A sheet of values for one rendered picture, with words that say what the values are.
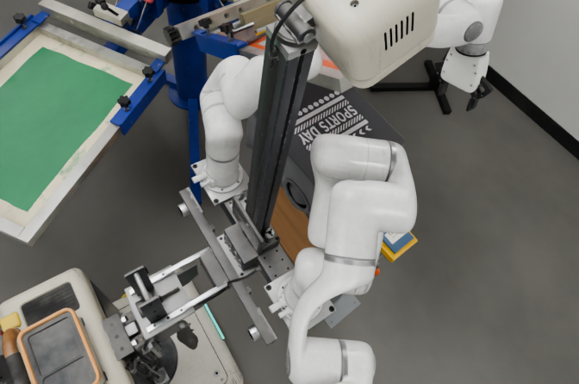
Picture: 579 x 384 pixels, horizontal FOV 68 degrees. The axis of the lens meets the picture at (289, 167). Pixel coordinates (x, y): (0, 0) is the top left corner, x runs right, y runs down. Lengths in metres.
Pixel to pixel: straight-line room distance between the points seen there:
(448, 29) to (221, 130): 0.56
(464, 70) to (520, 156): 2.31
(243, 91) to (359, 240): 0.47
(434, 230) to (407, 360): 0.79
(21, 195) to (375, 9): 1.35
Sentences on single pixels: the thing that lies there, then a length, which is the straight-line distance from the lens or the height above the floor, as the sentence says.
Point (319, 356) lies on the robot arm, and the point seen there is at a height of 1.62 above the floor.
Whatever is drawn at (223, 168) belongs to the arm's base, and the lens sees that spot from 1.22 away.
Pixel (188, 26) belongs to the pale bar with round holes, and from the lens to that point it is 1.73.
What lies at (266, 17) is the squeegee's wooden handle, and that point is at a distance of 1.61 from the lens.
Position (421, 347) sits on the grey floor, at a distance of 2.56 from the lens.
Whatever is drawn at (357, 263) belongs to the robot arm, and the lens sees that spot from 0.69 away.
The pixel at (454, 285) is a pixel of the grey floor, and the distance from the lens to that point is 2.73.
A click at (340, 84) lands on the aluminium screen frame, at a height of 1.55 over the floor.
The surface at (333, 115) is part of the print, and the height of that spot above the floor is 0.95.
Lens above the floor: 2.32
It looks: 59 degrees down
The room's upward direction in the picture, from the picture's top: 15 degrees clockwise
